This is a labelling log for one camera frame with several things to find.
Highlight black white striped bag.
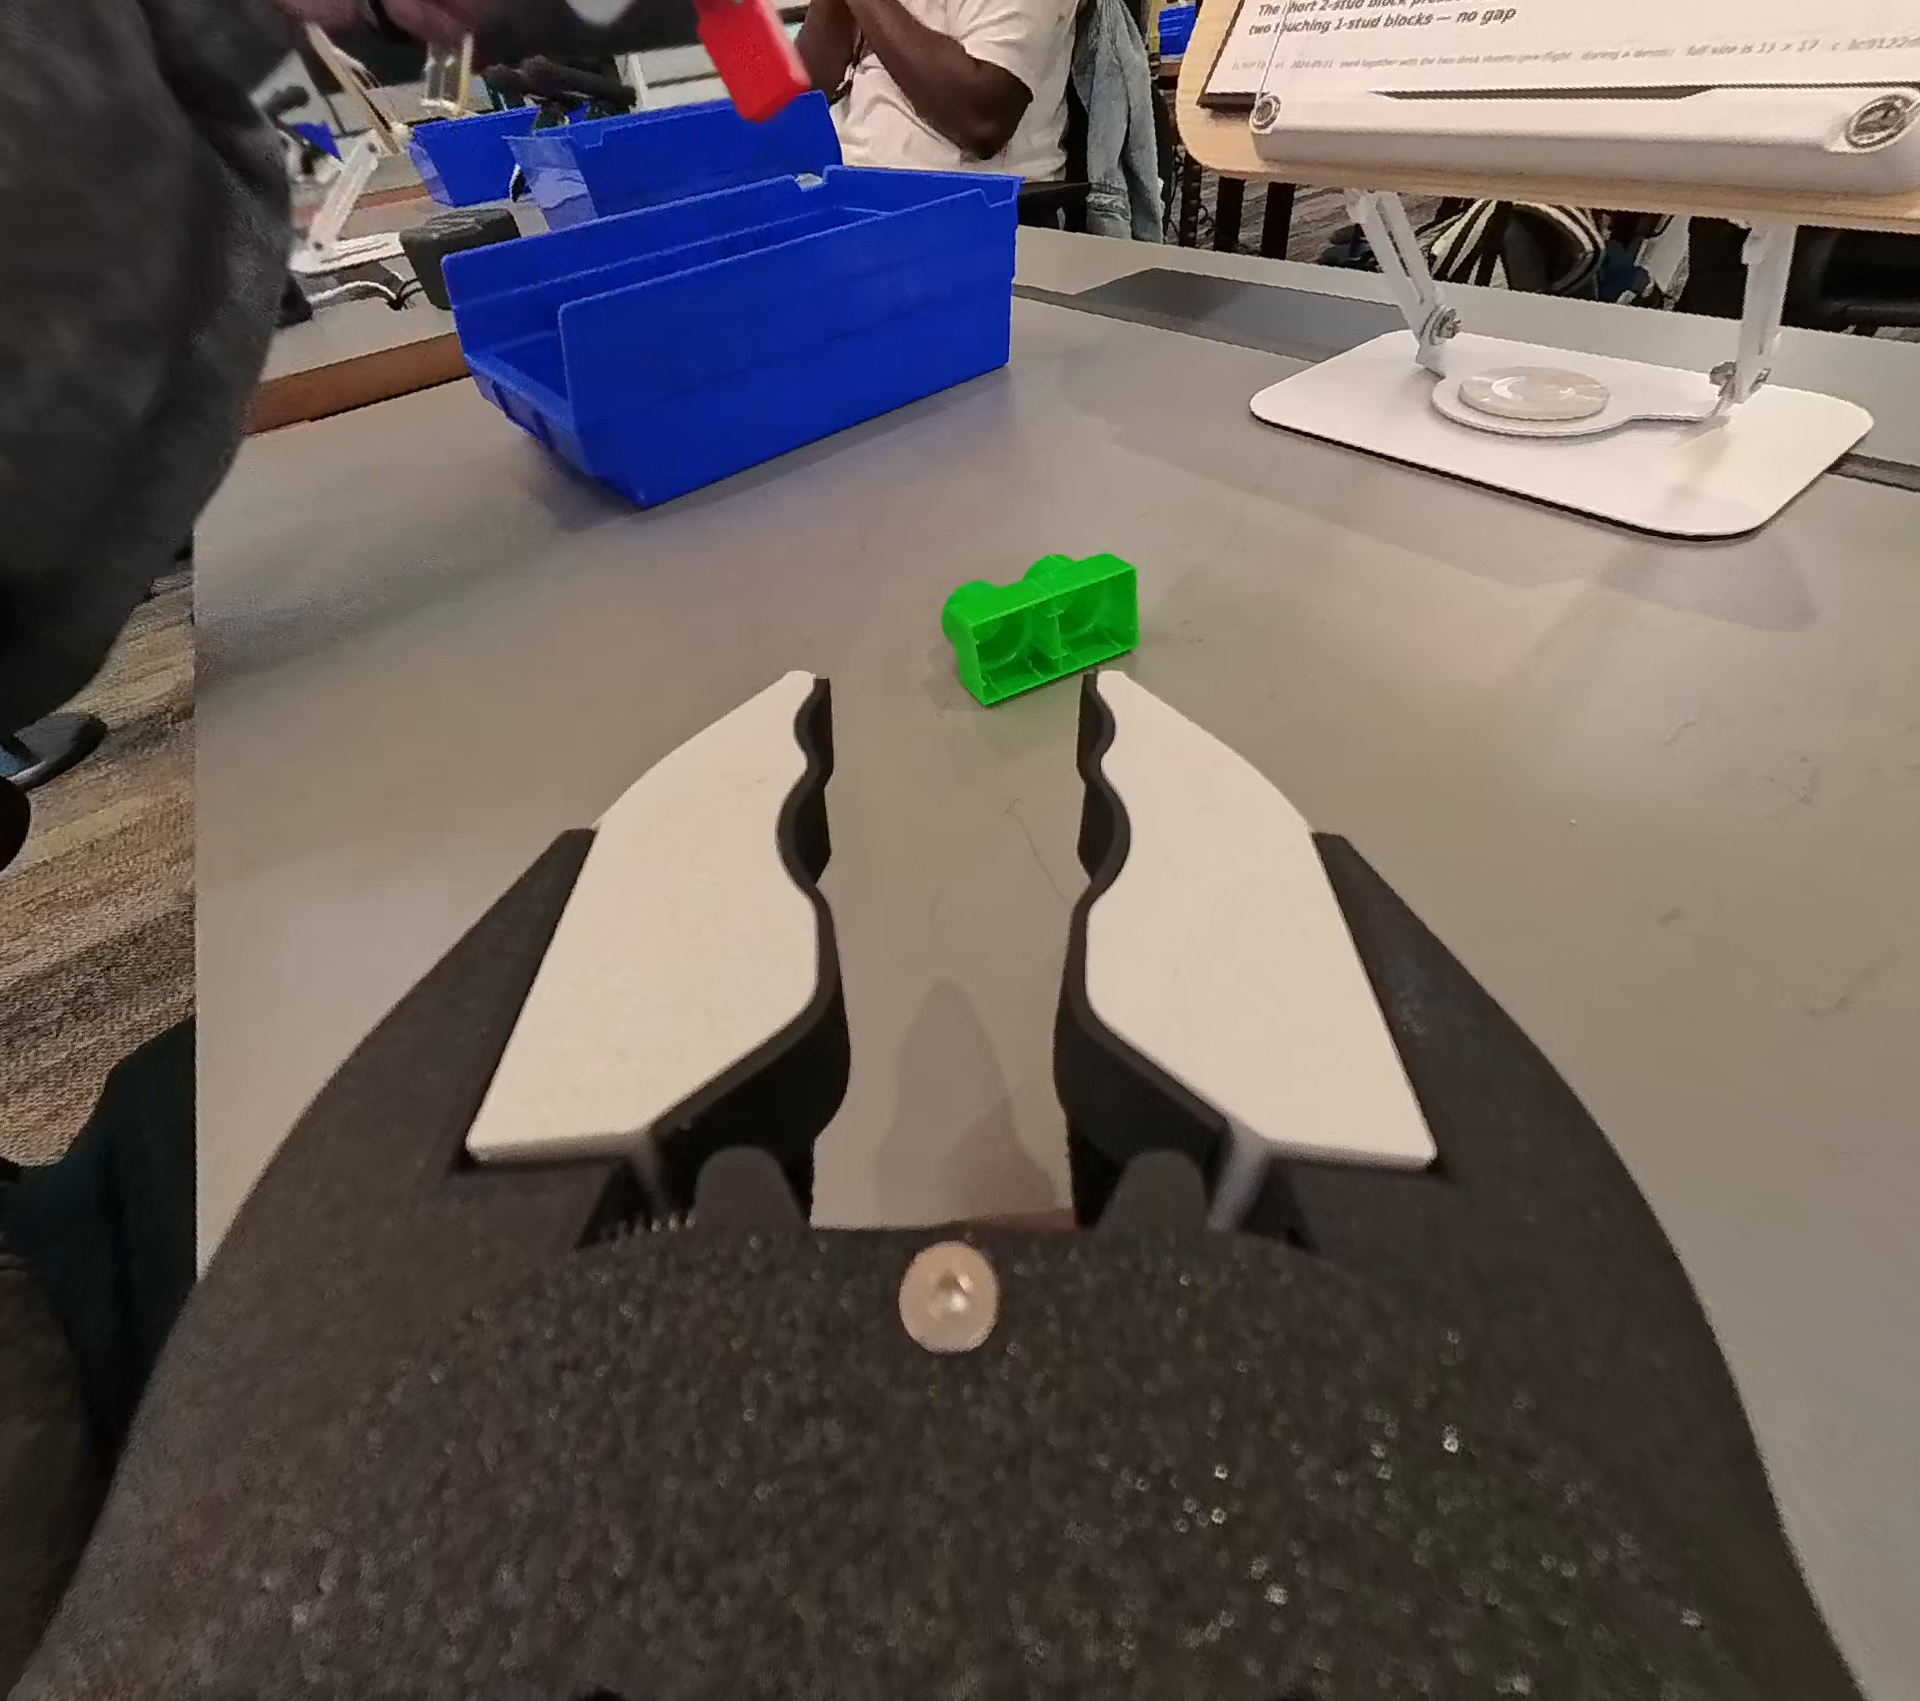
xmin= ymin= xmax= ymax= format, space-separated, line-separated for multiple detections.
xmin=1353 ymin=192 xmax=1670 ymax=302

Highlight person's dark trousers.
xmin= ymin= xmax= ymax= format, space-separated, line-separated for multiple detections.
xmin=0 ymin=1017 xmax=198 ymax=1701

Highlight white instruction stand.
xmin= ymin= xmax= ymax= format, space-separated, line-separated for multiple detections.
xmin=1175 ymin=0 xmax=1920 ymax=538

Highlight green toy block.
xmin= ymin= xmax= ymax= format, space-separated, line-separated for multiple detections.
xmin=943 ymin=555 xmax=1144 ymax=706

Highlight person's black shoe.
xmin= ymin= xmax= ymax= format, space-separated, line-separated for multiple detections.
xmin=0 ymin=711 xmax=109 ymax=792

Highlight black cube device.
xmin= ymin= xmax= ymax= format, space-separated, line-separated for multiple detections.
xmin=399 ymin=205 xmax=519 ymax=314

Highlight red toy block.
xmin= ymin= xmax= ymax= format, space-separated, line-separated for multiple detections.
xmin=680 ymin=0 xmax=812 ymax=127

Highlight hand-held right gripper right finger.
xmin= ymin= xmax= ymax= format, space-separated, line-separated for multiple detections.
xmin=1050 ymin=672 xmax=1438 ymax=1229

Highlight grey desk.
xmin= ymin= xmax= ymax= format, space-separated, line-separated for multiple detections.
xmin=194 ymin=223 xmax=1920 ymax=1701

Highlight denim jacket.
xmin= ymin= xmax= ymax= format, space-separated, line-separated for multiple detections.
xmin=1066 ymin=0 xmax=1166 ymax=239

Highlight black-topped document stand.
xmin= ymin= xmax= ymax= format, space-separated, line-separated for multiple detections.
xmin=280 ymin=27 xmax=485 ymax=281

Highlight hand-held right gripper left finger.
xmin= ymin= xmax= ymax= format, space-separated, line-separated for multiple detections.
xmin=465 ymin=672 xmax=853 ymax=1173

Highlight blue plastic bin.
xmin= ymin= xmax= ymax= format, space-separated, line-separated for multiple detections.
xmin=505 ymin=90 xmax=844 ymax=232
xmin=440 ymin=162 xmax=1025 ymax=513

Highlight wood-edged side table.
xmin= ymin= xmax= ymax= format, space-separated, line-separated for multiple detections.
xmin=244 ymin=156 xmax=483 ymax=440

